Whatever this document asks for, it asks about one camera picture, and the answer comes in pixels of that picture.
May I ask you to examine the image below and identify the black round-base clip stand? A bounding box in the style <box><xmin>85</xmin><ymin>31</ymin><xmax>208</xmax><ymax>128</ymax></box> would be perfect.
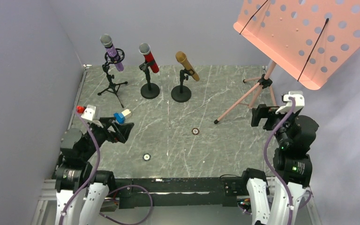
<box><xmin>139</xmin><ymin>60</ymin><xmax>160</xmax><ymax>99</ymax></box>

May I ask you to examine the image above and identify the black round-base mic stand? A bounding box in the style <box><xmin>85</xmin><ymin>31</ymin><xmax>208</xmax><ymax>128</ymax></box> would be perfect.
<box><xmin>171</xmin><ymin>69</ymin><xmax>192</xmax><ymax>103</ymax></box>

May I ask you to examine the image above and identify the black tripod shock-mount stand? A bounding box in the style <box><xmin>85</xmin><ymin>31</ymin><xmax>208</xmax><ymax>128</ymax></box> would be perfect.
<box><xmin>97</xmin><ymin>48</ymin><xmax>128</xmax><ymax>109</ymax></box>

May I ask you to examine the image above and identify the red glitter microphone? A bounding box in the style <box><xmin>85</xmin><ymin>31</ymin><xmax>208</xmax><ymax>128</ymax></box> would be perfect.
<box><xmin>139</xmin><ymin>43</ymin><xmax>159</xmax><ymax>73</ymax></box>

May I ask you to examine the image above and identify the purple glitter microphone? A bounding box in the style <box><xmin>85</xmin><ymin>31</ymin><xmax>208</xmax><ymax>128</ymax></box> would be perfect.
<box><xmin>100</xmin><ymin>34</ymin><xmax>124</xmax><ymax>72</ymax></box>

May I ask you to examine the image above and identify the gold microphone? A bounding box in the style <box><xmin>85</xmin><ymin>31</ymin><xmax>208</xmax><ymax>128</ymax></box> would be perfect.
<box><xmin>175</xmin><ymin>51</ymin><xmax>200</xmax><ymax>82</ymax></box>

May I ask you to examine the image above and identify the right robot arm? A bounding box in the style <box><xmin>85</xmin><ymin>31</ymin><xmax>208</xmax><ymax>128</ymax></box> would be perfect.
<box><xmin>242</xmin><ymin>104</ymin><xmax>319</xmax><ymax>225</ymax></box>

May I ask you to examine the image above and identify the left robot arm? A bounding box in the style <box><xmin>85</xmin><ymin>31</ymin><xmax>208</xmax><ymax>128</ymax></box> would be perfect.
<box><xmin>54</xmin><ymin>117</ymin><xmax>134</xmax><ymax>225</ymax></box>

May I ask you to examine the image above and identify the pink music stand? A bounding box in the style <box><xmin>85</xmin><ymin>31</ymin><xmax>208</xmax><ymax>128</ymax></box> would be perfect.
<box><xmin>213</xmin><ymin>0</ymin><xmax>360</xmax><ymax>126</ymax></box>

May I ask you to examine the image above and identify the blue white block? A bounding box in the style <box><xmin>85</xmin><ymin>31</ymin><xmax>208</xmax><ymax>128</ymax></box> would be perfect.
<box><xmin>113</xmin><ymin>109</ymin><xmax>132</xmax><ymax>124</ymax></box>

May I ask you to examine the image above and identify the brown poker chip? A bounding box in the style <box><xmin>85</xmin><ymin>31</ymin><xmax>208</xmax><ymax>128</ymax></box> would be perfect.
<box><xmin>192</xmin><ymin>128</ymin><xmax>200</xmax><ymax>135</ymax></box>

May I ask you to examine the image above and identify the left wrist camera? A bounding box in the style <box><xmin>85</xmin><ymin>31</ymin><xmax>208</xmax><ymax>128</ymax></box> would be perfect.
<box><xmin>75</xmin><ymin>105</ymin><xmax>101</xmax><ymax>126</ymax></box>

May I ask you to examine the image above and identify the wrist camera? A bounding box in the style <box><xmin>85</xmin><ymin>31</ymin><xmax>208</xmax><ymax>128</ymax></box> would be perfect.
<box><xmin>75</xmin><ymin>105</ymin><xmax>101</xmax><ymax>126</ymax></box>
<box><xmin>276</xmin><ymin>91</ymin><xmax>305</xmax><ymax>114</ymax></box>

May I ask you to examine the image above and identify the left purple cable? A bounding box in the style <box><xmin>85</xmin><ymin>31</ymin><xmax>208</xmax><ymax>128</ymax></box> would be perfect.
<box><xmin>58</xmin><ymin>110</ymin><xmax>153</xmax><ymax>225</ymax></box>

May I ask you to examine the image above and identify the purple cable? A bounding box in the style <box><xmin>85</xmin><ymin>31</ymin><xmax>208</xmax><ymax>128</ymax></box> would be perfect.
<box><xmin>263</xmin><ymin>97</ymin><xmax>313</xmax><ymax>225</ymax></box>
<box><xmin>58</xmin><ymin>110</ymin><xmax>153</xmax><ymax>225</ymax></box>

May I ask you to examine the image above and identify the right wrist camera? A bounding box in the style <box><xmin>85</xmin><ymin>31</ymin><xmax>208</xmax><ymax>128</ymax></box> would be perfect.
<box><xmin>276</xmin><ymin>91</ymin><xmax>305</xmax><ymax>114</ymax></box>

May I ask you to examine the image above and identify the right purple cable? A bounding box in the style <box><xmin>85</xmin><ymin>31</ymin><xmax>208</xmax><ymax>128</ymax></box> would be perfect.
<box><xmin>263</xmin><ymin>97</ymin><xmax>313</xmax><ymax>225</ymax></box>

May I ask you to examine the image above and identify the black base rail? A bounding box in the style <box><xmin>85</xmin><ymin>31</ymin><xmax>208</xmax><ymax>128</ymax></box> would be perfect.
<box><xmin>108</xmin><ymin>176</ymin><xmax>249</xmax><ymax>209</ymax></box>

